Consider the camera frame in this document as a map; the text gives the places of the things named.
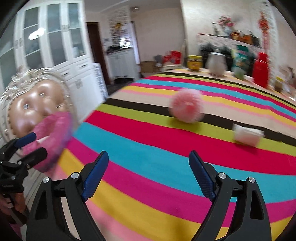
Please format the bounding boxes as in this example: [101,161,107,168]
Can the beige tufted chair left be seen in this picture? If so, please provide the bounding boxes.
[1,66,78,143]

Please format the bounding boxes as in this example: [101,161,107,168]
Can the striped colourful tablecloth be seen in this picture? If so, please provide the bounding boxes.
[52,70,295,240]

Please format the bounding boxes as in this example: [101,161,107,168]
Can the white low cabinet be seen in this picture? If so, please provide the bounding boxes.
[107,48,139,81]

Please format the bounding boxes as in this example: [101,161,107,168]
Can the yellow lidded jar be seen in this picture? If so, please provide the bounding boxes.
[187,55,203,72]

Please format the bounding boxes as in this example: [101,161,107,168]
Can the white tall glass cabinet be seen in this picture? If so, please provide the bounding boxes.
[1,1,107,123]

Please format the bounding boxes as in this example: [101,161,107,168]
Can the red chinese knot ornament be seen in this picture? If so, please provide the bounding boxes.
[258,11,269,54]

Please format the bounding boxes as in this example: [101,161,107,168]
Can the green snack bag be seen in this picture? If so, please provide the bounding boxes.
[231,45,250,80]

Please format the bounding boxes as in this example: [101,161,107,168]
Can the pink lined trash bin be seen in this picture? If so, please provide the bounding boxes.
[23,111,73,173]

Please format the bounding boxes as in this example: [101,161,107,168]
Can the pink foam net ball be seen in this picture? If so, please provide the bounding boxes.
[169,88,204,123]

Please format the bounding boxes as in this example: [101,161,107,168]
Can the white paper carton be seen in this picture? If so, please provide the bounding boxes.
[232,124,265,147]

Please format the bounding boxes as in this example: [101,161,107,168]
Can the small yellow lid jar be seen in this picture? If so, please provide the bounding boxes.
[274,76,284,93]

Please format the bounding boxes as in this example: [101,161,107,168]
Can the piano with lace cover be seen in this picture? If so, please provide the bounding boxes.
[196,34,263,71]

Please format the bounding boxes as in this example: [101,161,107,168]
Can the red thermos jug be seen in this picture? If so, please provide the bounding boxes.
[252,52,269,88]

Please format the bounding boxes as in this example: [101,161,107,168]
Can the flower vase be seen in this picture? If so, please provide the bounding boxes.
[218,15,235,38]

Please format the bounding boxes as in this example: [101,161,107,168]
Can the red gift bags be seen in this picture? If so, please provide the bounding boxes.
[163,51,183,65]

